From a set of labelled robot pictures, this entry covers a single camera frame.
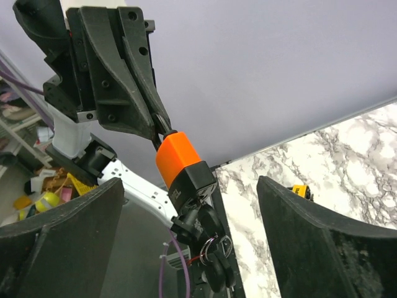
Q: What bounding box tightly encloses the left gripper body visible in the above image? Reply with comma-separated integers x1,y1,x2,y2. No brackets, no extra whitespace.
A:
43,6,156,123

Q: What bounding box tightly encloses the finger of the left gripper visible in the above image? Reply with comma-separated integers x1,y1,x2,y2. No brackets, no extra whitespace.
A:
117,7,171,130
79,6,154,140

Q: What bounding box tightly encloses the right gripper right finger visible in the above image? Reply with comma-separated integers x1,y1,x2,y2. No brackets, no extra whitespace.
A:
257,176,396,297

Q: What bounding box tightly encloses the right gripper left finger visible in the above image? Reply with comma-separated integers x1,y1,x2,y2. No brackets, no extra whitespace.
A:
1,178,124,297

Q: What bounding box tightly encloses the yellow padlock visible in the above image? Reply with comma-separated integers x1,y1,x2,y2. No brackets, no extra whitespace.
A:
288,184,313,201

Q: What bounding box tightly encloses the orange padlock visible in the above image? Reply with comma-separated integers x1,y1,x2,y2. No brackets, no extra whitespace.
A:
152,113,217,215

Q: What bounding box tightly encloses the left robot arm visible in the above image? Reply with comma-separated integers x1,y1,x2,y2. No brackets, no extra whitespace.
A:
12,1,215,246

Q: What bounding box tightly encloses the cluttered storage shelf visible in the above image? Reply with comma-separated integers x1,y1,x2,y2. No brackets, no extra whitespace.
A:
0,49,94,227

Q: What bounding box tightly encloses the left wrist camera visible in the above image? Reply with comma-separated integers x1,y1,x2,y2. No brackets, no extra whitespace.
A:
48,105,91,159

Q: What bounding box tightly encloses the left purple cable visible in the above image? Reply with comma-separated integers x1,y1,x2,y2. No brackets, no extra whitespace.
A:
0,58,56,131

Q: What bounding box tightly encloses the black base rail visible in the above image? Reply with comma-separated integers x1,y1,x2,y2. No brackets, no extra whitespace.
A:
168,161,241,297

